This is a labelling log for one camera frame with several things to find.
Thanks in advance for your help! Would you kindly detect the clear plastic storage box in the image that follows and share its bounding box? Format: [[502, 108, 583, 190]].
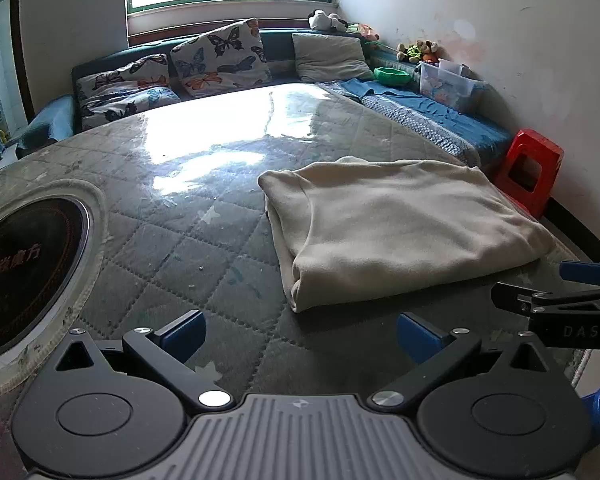
[[419, 63, 486, 114]]

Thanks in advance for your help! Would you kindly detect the green plastic bowl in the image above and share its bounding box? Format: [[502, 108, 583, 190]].
[[374, 66, 412, 88]]

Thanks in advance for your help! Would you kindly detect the blue sofa blanket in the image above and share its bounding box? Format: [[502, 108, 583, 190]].
[[340, 78, 513, 153]]

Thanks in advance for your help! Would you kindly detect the grey plain cushion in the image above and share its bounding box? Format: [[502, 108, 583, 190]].
[[291, 32, 374, 82]]

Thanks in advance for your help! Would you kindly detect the red plastic stool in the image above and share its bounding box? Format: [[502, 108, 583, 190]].
[[493, 129, 564, 219]]

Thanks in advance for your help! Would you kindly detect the black round induction cooktop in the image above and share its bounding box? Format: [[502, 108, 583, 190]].
[[0, 196, 88, 354]]

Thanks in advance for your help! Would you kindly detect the butterfly print cushion left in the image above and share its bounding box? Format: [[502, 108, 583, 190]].
[[76, 53, 181, 131]]

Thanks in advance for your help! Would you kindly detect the cream knit sweater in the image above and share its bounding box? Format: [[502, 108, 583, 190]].
[[258, 156, 555, 312]]

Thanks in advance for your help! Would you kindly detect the butterfly print cushion right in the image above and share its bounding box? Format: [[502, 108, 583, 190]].
[[170, 18, 272, 99]]

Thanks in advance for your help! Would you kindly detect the black white plush toy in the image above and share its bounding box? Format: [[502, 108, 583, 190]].
[[308, 9, 349, 32]]

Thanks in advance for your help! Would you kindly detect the yellow green plush toy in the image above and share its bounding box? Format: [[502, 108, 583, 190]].
[[396, 40, 439, 64]]

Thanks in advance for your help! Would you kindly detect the butterfly print cushion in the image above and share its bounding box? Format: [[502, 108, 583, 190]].
[[170, 18, 272, 99], [76, 53, 181, 131]]

